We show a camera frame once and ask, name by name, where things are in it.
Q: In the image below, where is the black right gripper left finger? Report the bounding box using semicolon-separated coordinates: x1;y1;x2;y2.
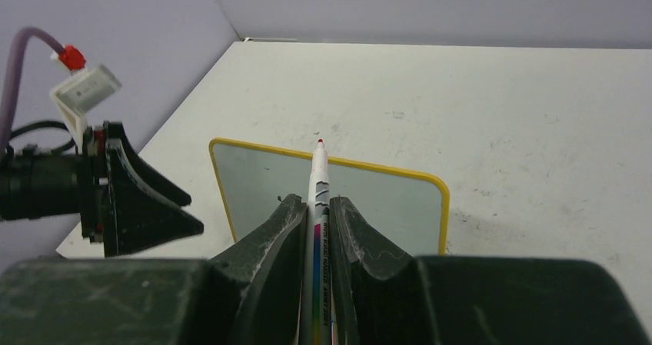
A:
209;194;307;344

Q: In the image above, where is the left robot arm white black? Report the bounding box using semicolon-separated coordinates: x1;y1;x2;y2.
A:
1;121;205;257

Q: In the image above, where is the yellow framed whiteboard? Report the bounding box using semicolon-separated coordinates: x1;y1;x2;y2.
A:
208;138;451;255

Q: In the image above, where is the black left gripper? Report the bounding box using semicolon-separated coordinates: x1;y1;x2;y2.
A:
76;121;204;257

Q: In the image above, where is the white marker pen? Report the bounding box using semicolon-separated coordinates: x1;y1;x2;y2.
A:
298;139;332;344

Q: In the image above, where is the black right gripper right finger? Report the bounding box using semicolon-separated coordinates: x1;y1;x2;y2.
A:
329;197;423;344

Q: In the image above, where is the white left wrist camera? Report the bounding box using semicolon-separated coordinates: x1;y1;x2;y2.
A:
50;65;122;148

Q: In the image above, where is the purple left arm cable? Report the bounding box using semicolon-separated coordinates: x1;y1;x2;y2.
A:
0;26;87;153

